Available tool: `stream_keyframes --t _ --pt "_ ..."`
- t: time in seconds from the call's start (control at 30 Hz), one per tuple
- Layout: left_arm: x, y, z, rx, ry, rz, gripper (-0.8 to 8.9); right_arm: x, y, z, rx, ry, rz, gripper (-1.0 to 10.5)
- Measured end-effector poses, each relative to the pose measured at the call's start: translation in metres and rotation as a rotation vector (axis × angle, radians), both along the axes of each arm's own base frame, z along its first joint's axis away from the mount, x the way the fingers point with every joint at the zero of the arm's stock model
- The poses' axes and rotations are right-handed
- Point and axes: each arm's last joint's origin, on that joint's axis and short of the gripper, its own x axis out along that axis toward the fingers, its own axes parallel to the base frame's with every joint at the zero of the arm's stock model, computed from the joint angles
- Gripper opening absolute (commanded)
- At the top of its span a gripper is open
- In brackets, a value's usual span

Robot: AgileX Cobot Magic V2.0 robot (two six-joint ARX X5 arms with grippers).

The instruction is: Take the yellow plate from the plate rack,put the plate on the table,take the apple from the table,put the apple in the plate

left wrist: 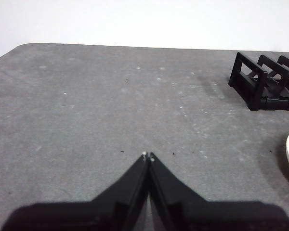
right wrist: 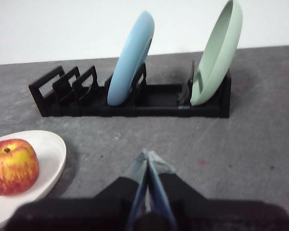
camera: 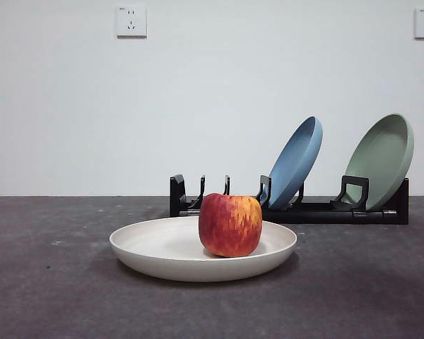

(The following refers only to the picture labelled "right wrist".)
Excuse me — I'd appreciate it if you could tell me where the black plate rack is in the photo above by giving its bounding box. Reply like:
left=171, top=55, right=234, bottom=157
left=28, top=60, right=233, bottom=119

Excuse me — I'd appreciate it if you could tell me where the blue plate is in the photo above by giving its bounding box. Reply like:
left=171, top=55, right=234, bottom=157
left=106, top=11, right=156, bottom=106

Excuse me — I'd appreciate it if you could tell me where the red yellow apple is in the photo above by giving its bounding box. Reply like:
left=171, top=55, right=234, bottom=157
left=0, top=139, right=39, bottom=196

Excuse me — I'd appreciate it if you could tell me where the green plate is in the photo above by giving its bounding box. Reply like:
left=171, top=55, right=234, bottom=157
left=189, top=0, right=243, bottom=106

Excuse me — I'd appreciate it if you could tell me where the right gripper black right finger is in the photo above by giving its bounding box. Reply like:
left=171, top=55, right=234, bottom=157
left=148, top=151, right=289, bottom=231

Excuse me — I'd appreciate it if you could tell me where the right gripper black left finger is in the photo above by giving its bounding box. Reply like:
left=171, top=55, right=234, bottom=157
left=4, top=149, right=148, bottom=231

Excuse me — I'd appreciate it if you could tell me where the cream yellow plate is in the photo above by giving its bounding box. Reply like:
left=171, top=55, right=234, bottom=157
left=0, top=129, right=67, bottom=231

